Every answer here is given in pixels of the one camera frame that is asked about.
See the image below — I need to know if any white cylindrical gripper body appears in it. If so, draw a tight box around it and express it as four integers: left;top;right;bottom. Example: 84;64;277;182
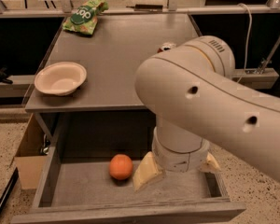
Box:
152;130;209;173

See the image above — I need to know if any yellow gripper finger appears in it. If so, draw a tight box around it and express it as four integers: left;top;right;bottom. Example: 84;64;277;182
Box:
133;151;162;191
200;152;221;174

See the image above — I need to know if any orange fruit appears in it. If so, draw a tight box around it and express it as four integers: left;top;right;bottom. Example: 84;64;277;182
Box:
109;154;133;180

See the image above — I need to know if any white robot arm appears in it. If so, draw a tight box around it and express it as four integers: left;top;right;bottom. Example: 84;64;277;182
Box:
135;36;280;183

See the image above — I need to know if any open grey top drawer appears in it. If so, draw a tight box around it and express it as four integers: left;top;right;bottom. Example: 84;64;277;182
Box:
11;110;245;224

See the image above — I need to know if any grey cabinet counter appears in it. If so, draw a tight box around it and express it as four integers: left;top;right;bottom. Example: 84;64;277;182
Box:
24;12;232;161

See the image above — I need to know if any orange soda can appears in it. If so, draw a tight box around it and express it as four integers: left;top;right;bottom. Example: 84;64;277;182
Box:
158;42;176;53

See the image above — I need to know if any cardboard box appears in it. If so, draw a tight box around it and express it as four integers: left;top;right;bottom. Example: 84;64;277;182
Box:
14;115;47;189

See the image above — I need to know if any white paper bowl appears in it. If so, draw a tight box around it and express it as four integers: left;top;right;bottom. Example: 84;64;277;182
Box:
35;62;87;96

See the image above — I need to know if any green chip bag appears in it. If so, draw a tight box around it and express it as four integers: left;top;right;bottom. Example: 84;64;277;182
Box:
63;0;108;35

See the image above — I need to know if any black tool on rail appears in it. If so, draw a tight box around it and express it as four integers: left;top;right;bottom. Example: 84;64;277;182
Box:
126;4;163;12

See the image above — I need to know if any metal frame rail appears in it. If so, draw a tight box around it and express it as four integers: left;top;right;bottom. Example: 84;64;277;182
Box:
0;5;280;99

